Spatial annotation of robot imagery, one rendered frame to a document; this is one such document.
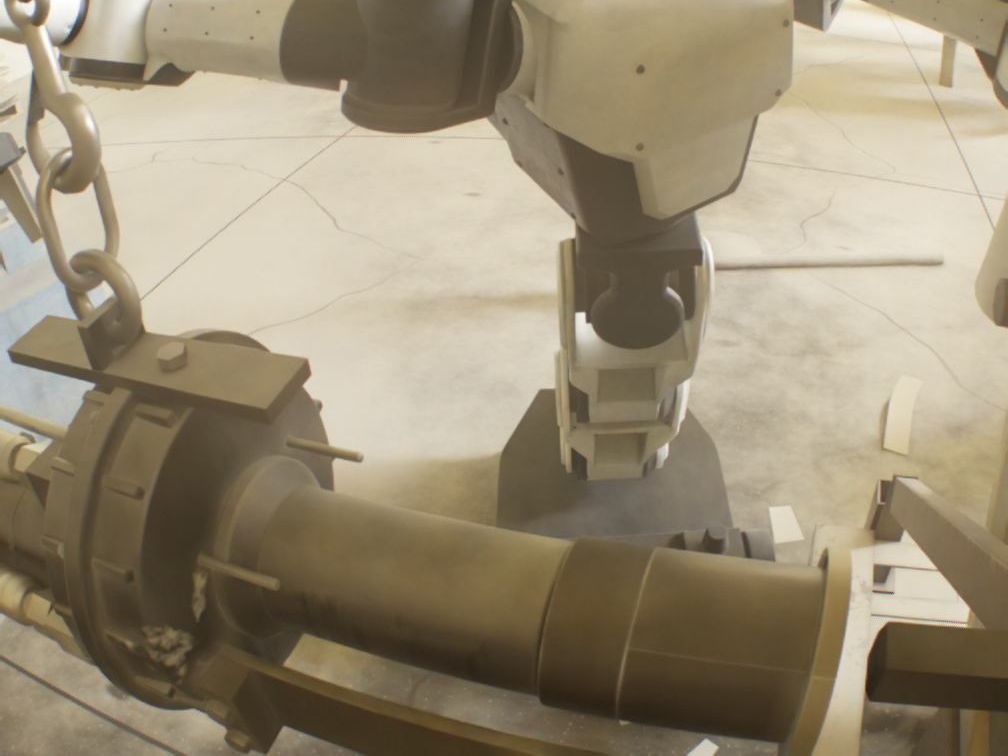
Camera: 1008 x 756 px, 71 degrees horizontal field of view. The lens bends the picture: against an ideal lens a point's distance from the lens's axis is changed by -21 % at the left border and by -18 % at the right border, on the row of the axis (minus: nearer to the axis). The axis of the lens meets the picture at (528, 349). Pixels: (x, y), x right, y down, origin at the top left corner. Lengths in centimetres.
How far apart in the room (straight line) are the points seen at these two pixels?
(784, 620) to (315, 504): 30
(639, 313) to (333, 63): 46
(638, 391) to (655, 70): 64
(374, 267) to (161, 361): 243
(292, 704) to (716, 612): 29
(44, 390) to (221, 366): 182
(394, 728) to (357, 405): 179
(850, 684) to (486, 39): 112
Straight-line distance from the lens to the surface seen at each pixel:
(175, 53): 73
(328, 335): 260
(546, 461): 178
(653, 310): 93
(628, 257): 87
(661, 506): 168
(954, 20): 83
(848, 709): 139
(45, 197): 51
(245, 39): 68
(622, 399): 121
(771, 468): 204
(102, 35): 74
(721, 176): 81
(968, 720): 130
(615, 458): 154
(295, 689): 57
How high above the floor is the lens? 134
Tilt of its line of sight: 34 degrees down
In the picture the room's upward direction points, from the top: 4 degrees counter-clockwise
